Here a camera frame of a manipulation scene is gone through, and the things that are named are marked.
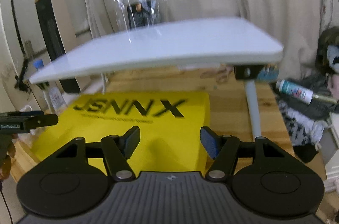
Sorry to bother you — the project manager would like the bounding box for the yellow JSNNX box lid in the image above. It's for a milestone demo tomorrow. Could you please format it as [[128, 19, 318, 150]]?
[[31, 90, 211, 173]]

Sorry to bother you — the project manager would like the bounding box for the person's left hand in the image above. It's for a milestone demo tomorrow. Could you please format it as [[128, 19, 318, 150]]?
[[1, 134, 18, 180]]

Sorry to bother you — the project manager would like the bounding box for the plastic water bottle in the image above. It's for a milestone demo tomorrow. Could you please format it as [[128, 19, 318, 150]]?
[[33, 59, 68, 116]]

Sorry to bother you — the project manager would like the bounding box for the pile of clothes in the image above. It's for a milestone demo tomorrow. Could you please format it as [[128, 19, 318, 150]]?
[[271, 26, 338, 163]]

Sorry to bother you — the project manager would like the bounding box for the teal white tube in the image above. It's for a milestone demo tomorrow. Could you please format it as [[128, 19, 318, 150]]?
[[276, 80, 313, 105]]

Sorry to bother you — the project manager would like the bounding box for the beige tower heater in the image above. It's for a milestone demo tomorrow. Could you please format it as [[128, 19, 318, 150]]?
[[32, 0, 82, 94]]

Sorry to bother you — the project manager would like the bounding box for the white folding desk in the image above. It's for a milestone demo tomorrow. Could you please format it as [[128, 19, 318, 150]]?
[[29, 17, 283, 138]]

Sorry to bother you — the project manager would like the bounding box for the clear zip bag with card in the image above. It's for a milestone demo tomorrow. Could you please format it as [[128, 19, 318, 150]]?
[[113, 0, 168, 32]]

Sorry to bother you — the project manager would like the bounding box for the black cable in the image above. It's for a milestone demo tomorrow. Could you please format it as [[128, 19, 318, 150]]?
[[7, 0, 34, 93]]

